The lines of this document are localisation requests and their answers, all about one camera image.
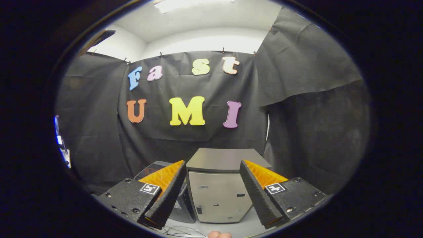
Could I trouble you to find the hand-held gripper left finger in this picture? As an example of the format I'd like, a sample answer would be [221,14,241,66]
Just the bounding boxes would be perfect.
[97,160,187,230]

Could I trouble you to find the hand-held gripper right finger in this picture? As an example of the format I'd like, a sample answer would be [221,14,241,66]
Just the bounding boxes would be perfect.
[239,159,332,230]

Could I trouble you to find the dark grey washing machine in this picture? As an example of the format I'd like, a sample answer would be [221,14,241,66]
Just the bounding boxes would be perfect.
[169,182,197,223]

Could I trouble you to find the grey metal cabinet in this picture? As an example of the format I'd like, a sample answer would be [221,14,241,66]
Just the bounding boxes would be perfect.
[186,148,272,223]

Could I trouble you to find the blue and white clutter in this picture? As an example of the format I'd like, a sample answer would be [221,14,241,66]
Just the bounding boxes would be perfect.
[54,115,72,169]

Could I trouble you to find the black backdrop cloth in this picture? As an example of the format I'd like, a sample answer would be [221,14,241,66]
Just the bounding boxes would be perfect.
[55,7,370,195]

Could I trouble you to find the brown wooden board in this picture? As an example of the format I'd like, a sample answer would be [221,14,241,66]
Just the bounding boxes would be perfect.
[78,29,117,57]

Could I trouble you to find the ceiling light panel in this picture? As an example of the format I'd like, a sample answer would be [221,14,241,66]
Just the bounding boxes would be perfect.
[154,0,235,14]

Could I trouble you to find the thin black cables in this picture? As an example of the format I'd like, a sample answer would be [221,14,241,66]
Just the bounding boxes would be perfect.
[145,225,207,238]

